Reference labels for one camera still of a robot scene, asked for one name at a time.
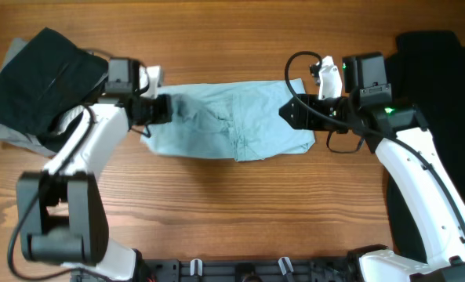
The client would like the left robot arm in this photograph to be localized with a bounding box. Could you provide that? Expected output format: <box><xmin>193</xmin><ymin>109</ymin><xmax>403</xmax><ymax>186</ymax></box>
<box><xmin>6</xmin><ymin>95</ymin><xmax>173</xmax><ymax>281</ymax></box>

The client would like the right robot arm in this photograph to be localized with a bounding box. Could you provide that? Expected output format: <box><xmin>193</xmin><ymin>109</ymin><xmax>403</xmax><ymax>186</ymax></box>
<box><xmin>279</xmin><ymin>94</ymin><xmax>465</xmax><ymax>281</ymax></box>

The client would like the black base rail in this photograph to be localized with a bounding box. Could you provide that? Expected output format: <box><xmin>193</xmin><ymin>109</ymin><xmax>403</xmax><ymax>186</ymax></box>
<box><xmin>70</xmin><ymin>257</ymin><xmax>358</xmax><ymax>282</ymax></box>

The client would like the black folded garment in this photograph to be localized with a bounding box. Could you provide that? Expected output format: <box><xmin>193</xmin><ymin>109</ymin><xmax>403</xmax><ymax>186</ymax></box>
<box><xmin>0</xmin><ymin>28</ymin><xmax>107</xmax><ymax>153</ymax></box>

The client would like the black shirt at right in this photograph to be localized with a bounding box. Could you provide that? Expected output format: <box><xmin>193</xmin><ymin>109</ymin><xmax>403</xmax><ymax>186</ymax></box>
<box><xmin>384</xmin><ymin>30</ymin><xmax>465</xmax><ymax>263</ymax></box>

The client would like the light blue t-shirt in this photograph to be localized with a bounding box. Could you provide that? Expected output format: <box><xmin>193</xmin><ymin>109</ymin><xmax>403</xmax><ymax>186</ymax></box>
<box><xmin>140</xmin><ymin>81</ymin><xmax>315</xmax><ymax>161</ymax></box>

